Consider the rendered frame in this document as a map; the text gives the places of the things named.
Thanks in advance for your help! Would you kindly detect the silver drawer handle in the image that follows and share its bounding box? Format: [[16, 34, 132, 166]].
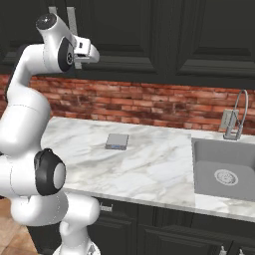
[[99, 203, 115, 214]]

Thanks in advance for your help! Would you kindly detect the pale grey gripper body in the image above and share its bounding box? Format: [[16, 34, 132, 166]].
[[75, 44, 101, 64]]

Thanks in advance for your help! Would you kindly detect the grey flat kitchen scale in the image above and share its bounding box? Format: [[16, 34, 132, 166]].
[[105, 132, 130, 151]]

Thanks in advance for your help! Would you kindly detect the grey sink basin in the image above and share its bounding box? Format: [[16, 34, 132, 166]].
[[190, 136, 255, 202]]

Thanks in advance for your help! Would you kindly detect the dark wall cabinet door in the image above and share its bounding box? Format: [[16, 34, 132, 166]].
[[0, 0, 66, 75], [62, 0, 169, 85], [165, 0, 255, 90]]

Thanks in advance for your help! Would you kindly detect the grey wall socket plate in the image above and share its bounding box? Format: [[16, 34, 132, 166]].
[[219, 109, 241, 131]]

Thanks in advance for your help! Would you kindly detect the silver arched tap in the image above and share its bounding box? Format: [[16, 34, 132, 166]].
[[223, 89, 250, 141]]

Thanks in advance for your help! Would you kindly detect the dark drawer front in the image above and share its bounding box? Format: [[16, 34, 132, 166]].
[[93, 196, 138, 217]]

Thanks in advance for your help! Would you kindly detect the dark base cabinet door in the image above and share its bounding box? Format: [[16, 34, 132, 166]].
[[231, 236, 255, 255], [27, 212, 138, 255], [136, 222, 234, 255]]

